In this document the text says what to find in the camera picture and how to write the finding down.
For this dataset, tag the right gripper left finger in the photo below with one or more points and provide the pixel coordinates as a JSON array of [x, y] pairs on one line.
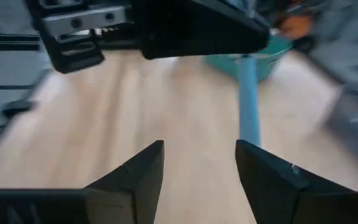
[[129, 193]]

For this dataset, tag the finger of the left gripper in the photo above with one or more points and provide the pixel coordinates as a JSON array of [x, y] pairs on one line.
[[197, 28]]

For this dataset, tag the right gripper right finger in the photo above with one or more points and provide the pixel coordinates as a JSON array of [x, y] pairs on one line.
[[275, 193]]

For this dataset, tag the teal plastic bin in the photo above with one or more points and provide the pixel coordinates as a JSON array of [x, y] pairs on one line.
[[222, 63]]

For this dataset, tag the black table edge clip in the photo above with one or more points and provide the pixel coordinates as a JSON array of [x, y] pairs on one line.
[[17, 107]]

